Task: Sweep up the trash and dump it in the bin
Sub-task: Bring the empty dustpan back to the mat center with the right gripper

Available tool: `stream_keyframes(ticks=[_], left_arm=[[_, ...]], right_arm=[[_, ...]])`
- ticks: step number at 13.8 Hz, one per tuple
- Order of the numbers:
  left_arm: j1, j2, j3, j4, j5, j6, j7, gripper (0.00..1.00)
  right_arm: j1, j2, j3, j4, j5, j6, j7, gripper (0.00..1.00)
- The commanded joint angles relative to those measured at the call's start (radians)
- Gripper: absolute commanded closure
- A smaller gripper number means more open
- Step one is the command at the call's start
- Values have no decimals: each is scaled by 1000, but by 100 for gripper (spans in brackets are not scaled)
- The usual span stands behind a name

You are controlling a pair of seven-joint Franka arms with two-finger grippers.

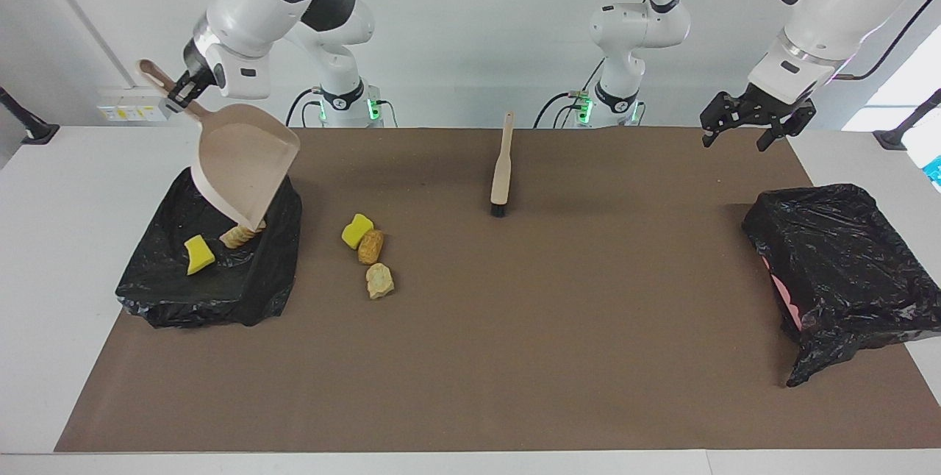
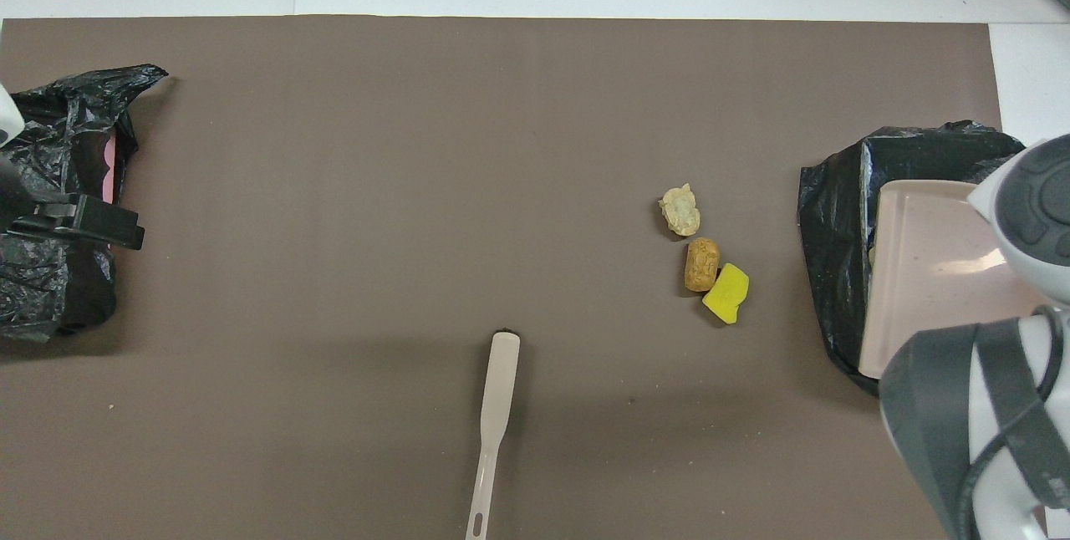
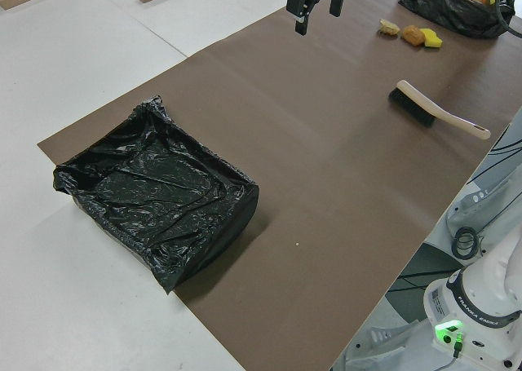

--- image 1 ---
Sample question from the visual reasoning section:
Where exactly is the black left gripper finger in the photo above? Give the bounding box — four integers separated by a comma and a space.
757, 109, 815, 152
700, 93, 736, 149

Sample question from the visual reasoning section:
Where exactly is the beige plastic dustpan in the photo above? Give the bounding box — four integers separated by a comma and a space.
137, 59, 301, 232

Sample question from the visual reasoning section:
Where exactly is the beige foam chunk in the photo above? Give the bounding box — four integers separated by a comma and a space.
365, 262, 395, 300
220, 219, 267, 249

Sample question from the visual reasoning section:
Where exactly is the yellow sponge piece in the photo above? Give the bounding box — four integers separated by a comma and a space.
184, 235, 216, 276
342, 213, 374, 250

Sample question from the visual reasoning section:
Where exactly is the beige brush with black bristles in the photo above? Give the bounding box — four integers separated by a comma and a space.
490, 112, 515, 218

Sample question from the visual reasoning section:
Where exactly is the brown foam chunk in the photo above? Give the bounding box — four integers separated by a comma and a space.
358, 229, 384, 265

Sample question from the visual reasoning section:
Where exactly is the black plastic trash bag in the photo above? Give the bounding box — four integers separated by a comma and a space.
741, 182, 941, 388
115, 159, 303, 329

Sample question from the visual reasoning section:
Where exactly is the pink plastic bin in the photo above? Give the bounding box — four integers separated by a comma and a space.
762, 254, 804, 332

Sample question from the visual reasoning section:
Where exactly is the brown paper table mat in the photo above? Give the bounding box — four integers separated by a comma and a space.
55, 127, 941, 454

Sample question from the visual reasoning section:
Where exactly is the white wall outlet box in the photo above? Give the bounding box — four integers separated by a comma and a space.
96, 85, 177, 123

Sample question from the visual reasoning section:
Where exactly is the black base cable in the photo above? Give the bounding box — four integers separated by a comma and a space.
285, 87, 324, 129
534, 89, 589, 129

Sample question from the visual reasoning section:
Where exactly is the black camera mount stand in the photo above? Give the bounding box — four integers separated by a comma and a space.
873, 89, 941, 151
0, 87, 60, 145

